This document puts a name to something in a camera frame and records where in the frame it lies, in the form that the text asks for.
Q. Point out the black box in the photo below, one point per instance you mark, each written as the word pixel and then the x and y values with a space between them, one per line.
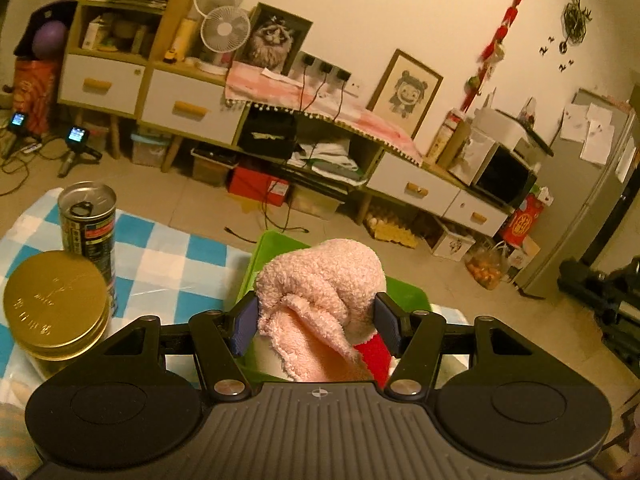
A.
pixel 267 132

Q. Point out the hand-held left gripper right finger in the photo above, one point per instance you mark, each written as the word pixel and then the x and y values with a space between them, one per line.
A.
pixel 387 322

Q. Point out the tall snack carton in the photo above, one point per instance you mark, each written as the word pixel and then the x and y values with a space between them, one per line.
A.
pixel 445 132

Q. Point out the red hanging decoration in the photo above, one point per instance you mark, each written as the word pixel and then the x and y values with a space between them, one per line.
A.
pixel 502 25

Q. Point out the dark drink can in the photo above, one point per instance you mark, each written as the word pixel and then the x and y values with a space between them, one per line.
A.
pixel 87 240

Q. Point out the clear storage bin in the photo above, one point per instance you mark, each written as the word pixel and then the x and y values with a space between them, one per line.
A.
pixel 150 149

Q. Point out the red orange bag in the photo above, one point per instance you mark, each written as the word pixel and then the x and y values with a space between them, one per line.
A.
pixel 35 92

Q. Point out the framed raccoon picture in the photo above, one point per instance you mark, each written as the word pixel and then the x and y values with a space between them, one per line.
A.
pixel 272 37

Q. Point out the deer wall clock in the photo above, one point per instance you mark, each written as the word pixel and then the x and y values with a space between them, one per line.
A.
pixel 575 15

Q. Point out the white microwave oven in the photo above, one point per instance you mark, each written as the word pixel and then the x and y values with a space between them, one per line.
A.
pixel 502 175

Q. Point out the small white desk fan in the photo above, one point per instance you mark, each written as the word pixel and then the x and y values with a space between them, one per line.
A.
pixel 225 30

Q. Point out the red storage box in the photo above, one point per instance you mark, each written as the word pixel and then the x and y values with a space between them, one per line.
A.
pixel 257 186

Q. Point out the white printed box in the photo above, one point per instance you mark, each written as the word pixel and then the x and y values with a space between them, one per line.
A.
pixel 452 242

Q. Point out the green plastic box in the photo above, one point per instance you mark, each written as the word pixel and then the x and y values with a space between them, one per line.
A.
pixel 410 295

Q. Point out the white appliance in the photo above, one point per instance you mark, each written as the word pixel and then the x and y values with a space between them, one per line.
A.
pixel 505 127

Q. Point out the framed cartoon girl picture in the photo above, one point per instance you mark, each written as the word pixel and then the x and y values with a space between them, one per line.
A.
pixel 405 92

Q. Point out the pile of folded clothes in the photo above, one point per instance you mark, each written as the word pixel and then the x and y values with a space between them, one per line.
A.
pixel 325 160

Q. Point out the red gift box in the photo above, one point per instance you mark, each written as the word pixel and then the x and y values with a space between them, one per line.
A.
pixel 521 220

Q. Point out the small camera on tripod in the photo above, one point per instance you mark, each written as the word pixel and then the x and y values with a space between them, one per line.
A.
pixel 18 122
pixel 77 136

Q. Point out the pink table runner cloth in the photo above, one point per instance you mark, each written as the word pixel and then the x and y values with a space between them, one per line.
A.
pixel 280 87

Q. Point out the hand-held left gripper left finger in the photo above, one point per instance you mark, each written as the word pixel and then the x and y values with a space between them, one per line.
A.
pixel 245 325

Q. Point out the long wooden cabinet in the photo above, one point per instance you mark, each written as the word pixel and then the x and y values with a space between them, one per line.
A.
pixel 160 40

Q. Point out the grey refrigerator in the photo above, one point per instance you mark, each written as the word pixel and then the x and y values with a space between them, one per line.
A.
pixel 565 200

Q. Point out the purple ball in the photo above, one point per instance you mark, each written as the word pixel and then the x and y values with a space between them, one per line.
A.
pixel 50 39

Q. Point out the white paper sheets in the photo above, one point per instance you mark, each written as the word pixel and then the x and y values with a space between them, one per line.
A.
pixel 592 132

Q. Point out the glass jar with gold lid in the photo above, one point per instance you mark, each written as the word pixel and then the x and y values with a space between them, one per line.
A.
pixel 55 300

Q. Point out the pink plush rabbit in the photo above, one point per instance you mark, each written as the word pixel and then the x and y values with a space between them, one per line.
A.
pixel 320 280

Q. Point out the black cloth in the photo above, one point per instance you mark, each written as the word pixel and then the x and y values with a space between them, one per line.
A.
pixel 47 15

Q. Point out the tray of eggs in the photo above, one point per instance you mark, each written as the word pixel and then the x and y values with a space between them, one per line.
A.
pixel 392 230

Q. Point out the white power strip with chargers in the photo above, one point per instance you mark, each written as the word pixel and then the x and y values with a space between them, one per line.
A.
pixel 330 72

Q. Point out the yellow bottle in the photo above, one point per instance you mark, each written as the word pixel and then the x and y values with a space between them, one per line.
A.
pixel 184 40

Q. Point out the bag of oranges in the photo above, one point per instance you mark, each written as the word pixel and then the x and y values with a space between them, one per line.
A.
pixel 485 267

